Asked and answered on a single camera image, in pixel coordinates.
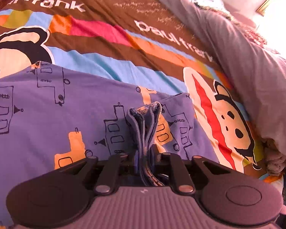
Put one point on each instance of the colourful paul frank bedspread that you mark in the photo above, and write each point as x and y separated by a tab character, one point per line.
133	41

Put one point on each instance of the blue printed children's pants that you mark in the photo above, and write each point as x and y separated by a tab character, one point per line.
51	116

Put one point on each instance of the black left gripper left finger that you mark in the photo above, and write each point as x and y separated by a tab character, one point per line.
100	177

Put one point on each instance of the grey rumpled duvet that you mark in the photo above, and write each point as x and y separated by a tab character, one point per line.
258	75

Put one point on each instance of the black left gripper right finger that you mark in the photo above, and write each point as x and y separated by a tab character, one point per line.
185	176

